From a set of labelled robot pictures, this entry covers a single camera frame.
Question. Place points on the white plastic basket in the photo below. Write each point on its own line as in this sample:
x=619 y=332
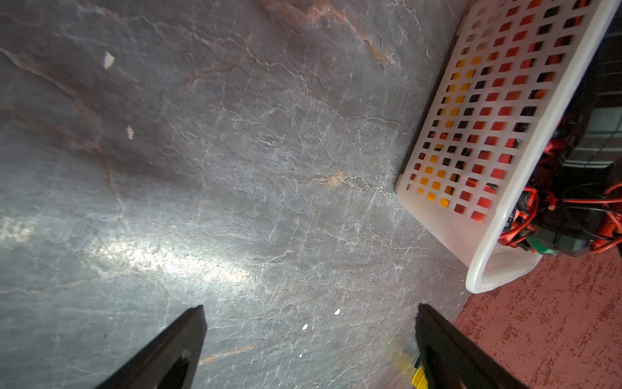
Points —
x=510 y=78

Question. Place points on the dark green multimeter top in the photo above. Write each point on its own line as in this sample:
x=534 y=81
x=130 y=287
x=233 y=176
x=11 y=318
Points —
x=572 y=233

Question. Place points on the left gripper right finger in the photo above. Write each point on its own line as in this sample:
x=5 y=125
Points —
x=451 y=360

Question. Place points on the black small device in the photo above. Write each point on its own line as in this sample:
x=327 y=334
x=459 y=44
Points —
x=597 y=107

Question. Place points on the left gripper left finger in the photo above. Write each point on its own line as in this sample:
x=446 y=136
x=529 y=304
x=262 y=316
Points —
x=170 y=360

